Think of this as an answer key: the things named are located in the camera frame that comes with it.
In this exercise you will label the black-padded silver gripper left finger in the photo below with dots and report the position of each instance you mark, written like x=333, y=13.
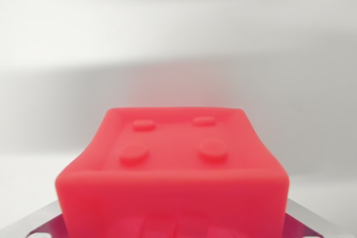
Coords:
x=42, y=225

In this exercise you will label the black-padded silver gripper right finger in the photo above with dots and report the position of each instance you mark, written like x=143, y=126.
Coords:
x=299, y=225

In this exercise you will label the red studded cube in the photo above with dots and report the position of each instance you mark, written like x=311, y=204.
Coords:
x=170, y=171

